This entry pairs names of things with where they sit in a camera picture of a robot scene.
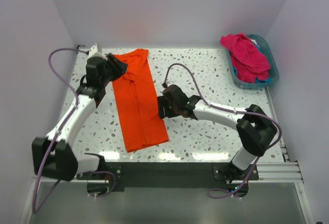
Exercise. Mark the aluminium rail frame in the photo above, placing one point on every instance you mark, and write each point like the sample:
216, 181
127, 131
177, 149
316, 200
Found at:
286, 172

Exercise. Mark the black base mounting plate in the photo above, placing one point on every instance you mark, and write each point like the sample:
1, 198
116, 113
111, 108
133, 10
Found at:
119, 176

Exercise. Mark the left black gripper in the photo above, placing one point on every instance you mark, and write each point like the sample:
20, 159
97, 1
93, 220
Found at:
114, 64

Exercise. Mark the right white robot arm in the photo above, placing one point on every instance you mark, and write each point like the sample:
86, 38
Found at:
255, 129

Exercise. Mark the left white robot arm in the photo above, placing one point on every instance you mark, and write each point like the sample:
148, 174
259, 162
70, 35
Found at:
53, 156

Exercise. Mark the teal plastic basket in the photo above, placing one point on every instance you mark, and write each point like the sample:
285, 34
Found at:
273, 72

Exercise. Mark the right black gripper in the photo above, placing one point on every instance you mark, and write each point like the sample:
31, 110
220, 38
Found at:
161, 107

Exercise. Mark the orange t shirt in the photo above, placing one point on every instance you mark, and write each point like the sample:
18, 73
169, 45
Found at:
137, 105

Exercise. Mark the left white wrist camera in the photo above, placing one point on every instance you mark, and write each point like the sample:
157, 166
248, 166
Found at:
94, 50

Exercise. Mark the pink t shirt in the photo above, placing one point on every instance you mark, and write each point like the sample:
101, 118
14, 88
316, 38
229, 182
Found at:
248, 62

